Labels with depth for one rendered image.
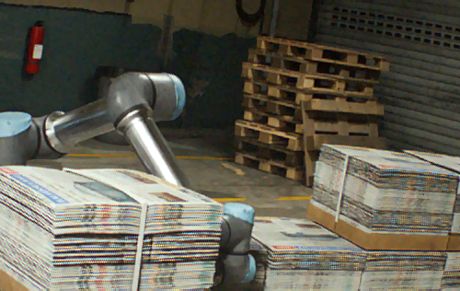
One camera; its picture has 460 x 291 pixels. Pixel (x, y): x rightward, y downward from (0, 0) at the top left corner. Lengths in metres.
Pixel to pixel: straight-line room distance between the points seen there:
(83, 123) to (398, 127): 8.37
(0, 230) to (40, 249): 0.18
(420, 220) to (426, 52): 7.94
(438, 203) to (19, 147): 1.16
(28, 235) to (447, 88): 8.79
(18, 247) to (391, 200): 1.14
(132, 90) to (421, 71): 8.42
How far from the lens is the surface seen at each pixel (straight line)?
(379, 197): 2.44
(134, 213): 1.63
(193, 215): 1.71
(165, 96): 2.22
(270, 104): 8.99
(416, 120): 10.45
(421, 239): 2.55
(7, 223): 1.72
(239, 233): 2.09
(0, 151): 2.43
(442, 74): 10.26
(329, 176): 2.67
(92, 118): 2.37
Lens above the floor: 1.36
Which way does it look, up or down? 8 degrees down
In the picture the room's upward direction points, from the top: 9 degrees clockwise
